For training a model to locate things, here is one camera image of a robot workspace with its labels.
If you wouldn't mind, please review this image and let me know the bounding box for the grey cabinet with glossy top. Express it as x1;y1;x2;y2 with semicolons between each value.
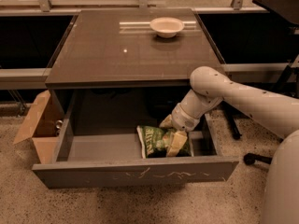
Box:
45;8;228;133

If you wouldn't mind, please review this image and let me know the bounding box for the black office chair base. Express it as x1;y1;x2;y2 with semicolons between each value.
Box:
243;153;272;165

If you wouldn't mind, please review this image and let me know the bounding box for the black stand leg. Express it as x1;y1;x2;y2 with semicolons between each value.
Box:
221;102;242;140

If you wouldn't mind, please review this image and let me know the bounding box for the black desk top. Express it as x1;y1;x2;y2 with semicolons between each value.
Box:
252;0;299;26

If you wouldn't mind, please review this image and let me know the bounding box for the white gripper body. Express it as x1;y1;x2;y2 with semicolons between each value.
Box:
171;104;200;133

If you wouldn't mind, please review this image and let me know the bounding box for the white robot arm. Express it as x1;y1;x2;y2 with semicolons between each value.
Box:
161;66;299;224

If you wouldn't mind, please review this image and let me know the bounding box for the green jalapeno chip bag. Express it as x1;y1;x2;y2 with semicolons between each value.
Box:
136;126;192;159

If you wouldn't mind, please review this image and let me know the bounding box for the open grey drawer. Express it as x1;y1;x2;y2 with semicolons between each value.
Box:
33;88;238;189

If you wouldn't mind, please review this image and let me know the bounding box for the brown cardboard box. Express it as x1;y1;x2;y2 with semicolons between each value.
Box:
14;91;64;164

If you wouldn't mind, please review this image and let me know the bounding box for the white paper bowl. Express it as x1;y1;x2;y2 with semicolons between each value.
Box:
149;17;184;38

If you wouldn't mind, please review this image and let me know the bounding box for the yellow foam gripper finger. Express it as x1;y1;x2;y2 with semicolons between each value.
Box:
159;114;173;129
166;131;188;157

